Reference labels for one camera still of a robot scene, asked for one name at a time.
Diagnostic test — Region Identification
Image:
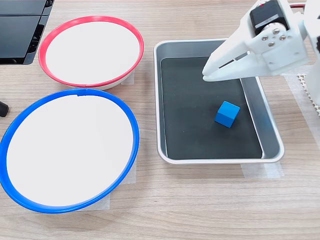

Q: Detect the blue cube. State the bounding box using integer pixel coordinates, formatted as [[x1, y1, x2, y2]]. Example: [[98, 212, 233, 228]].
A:
[[214, 100, 241, 129]]

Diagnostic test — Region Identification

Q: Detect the translucent tape piece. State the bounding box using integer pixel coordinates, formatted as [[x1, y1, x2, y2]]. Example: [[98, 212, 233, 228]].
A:
[[120, 68, 136, 86], [240, 163, 285, 179], [74, 159, 138, 212]]

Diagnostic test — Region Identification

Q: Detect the red-rimmed white plate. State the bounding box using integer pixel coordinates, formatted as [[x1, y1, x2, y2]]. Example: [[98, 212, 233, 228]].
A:
[[38, 15, 145, 91]]

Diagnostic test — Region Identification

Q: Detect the pale perforated base plate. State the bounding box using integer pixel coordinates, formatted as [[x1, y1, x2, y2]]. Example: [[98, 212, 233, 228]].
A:
[[296, 72, 320, 117]]

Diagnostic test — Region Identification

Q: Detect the steel tray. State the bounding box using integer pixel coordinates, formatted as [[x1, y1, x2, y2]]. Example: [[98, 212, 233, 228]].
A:
[[153, 38, 286, 165]]

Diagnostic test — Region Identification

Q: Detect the small black rounded object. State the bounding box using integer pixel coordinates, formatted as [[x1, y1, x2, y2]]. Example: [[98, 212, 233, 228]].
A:
[[0, 100, 10, 118]]

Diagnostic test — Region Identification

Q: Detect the black flat device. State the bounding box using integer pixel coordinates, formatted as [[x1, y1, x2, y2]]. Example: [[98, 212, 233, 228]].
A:
[[0, 0, 56, 66]]

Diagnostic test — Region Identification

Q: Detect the blue-rimmed white plate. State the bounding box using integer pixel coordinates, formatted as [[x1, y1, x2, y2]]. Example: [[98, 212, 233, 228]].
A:
[[0, 88, 140, 214]]

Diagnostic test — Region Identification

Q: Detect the black tray mat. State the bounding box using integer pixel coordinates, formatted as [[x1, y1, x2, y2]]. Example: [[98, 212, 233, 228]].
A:
[[160, 56, 264, 160]]

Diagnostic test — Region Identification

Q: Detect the red and white cable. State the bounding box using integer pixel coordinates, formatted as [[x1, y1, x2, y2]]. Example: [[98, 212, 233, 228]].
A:
[[286, 2, 307, 10]]

